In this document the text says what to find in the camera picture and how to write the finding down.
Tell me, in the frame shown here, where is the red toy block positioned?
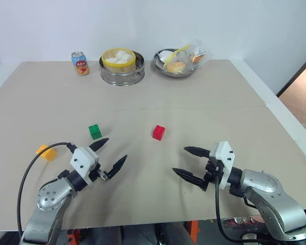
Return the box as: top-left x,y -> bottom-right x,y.
152,125 -> 167,141

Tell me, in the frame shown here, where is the orange packaged bread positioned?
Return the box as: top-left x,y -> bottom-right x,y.
190,47 -> 208,65

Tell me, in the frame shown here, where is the brown wooden door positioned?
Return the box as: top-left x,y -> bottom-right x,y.
276,50 -> 306,134

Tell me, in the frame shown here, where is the round steel bowl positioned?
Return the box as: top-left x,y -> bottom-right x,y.
153,48 -> 202,78

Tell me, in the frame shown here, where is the round steel steamer pot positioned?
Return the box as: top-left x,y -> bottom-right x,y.
99,52 -> 145,87

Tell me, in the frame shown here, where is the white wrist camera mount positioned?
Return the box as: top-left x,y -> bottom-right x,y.
209,140 -> 236,190
70,146 -> 100,188

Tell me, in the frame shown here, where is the beige table cover board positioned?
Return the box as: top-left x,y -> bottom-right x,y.
0,59 -> 306,232

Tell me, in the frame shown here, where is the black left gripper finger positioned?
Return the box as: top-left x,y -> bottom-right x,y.
88,137 -> 110,154
107,154 -> 129,180

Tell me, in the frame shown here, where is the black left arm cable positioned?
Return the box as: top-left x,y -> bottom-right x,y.
17,142 -> 79,240

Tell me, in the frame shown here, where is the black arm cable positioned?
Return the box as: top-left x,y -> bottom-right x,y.
17,142 -> 79,240
214,176 -> 248,243

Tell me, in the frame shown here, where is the blue orange drink can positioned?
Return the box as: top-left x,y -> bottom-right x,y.
71,51 -> 90,77

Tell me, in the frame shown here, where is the white round bun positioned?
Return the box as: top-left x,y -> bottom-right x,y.
159,50 -> 174,62

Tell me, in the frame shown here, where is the yellow toy block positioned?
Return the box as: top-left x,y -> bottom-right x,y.
35,144 -> 57,162

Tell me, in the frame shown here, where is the clear plastic zip bag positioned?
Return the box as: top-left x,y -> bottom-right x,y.
157,39 -> 214,74

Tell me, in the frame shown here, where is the yellow bamboo steamer basket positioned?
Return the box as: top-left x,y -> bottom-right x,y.
101,48 -> 137,74

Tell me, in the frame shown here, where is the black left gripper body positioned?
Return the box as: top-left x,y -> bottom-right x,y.
88,162 -> 110,183

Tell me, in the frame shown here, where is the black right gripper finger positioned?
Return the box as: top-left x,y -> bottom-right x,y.
172,167 -> 208,191
183,145 -> 211,158

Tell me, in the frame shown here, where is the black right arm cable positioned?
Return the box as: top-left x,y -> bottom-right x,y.
214,176 -> 248,243

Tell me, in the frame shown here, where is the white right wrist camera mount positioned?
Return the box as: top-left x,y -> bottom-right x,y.
209,140 -> 236,190

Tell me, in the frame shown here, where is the orange metal frame post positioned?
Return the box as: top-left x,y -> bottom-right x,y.
185,219 -> 200,245

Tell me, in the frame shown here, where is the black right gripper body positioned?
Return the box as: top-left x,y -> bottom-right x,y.
205,156 -> 225,190

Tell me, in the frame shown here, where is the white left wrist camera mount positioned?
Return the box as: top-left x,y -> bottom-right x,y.
70,146 -> 100,188

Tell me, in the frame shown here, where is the green toy block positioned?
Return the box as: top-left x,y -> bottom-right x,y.
88,123 -> 103,140

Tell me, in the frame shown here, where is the round golden bread roll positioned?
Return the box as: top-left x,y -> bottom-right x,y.
167,61 -> 187,74

